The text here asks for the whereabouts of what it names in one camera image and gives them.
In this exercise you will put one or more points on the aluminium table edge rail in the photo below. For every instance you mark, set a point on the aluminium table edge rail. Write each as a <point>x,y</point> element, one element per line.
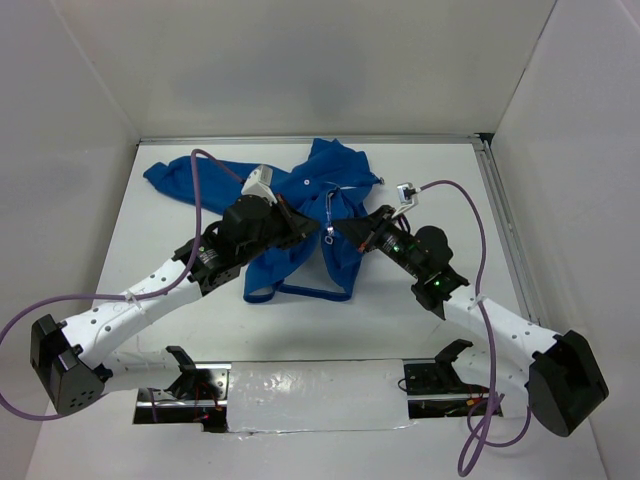
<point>464,197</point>

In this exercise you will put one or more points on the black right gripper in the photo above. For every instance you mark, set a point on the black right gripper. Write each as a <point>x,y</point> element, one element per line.
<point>367,231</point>

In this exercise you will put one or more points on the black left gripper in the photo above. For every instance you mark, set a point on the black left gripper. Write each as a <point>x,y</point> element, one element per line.
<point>297,226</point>

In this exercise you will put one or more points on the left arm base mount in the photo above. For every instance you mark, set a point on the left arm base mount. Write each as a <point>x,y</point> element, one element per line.
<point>198,394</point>

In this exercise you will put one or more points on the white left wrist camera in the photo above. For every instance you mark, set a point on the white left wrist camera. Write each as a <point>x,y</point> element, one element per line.
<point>258,183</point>

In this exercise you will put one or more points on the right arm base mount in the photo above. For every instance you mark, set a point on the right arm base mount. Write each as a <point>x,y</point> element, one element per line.
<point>435,390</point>

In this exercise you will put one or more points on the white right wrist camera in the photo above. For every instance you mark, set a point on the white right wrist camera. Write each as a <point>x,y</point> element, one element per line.
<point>407,194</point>

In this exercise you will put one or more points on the blue zip-up jacket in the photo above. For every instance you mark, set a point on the blue zip-up jacket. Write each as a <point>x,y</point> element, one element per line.
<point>332,184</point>

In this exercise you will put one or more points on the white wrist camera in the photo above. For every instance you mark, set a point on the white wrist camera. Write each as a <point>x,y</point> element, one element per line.
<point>407,194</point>
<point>258,183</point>

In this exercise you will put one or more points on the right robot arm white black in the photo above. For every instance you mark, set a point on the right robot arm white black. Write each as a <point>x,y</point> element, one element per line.
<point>558,372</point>

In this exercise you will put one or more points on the silver reflective tape sheet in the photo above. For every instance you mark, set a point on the silver reflective tape sheet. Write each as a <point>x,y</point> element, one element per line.
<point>316,396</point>

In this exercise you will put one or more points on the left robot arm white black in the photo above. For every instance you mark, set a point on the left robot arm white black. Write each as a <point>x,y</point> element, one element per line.
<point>75,358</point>

